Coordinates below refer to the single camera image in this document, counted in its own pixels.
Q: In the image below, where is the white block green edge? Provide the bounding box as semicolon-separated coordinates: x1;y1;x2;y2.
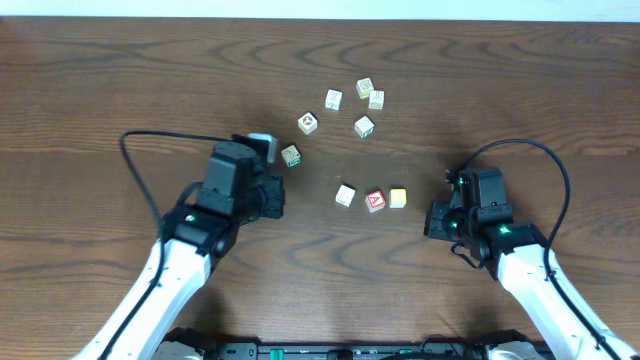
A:
281;144;302;168

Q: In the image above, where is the white and yellow block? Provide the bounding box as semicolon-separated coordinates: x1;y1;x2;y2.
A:
389;188;407;209

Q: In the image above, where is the red letter A block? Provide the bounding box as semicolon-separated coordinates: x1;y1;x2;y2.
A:
365;190;386;213

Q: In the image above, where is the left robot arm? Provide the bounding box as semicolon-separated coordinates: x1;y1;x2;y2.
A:
77;142;284;359

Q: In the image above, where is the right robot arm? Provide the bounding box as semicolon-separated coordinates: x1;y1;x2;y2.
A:
424;201;639;359

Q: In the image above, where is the white block red circle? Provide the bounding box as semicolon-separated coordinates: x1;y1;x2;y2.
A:
297;112;318;135

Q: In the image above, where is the white block green side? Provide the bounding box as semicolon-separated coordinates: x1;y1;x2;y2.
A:
354;116;375;139

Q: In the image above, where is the yellow-green pattern block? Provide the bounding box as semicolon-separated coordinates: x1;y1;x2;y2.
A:
356;78;375;99

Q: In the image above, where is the right black cable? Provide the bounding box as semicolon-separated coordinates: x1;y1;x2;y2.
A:
462;138;621;360

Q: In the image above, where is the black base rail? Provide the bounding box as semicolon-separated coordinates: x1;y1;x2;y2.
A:
152;328;554;360

